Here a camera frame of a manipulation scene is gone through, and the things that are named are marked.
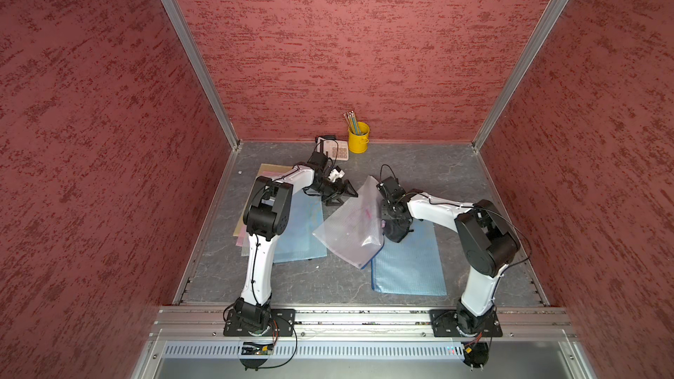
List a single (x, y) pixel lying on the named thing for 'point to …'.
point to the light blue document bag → (304, 237)
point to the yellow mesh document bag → (267, 170)
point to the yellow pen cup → (358, 143)
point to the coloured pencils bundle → (352, 121)
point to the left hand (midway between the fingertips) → (349, 202)
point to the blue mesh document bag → (411, 266)
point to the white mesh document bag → (354, 232)
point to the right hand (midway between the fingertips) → (390, 215)
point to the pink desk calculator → (337, 150)
